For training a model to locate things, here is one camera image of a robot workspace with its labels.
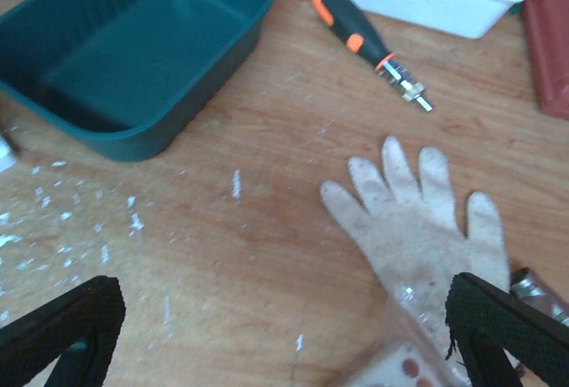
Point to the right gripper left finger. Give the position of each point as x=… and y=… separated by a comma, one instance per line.
x=77, y=330

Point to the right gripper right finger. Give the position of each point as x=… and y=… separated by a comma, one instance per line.
x=485, y=323

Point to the white timer switch box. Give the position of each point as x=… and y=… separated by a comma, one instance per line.
x=400, y=364

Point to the dark green plastic tray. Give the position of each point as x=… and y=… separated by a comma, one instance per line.
x=124, y=77

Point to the white work glove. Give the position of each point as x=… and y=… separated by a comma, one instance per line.
x=405, y=225

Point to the red flat case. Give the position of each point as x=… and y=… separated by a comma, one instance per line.
x=546, y=32

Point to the white peg base plate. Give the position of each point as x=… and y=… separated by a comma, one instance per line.
x=9, y=150

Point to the orange handled soldering iron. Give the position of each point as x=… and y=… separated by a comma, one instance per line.
x=349, y=23

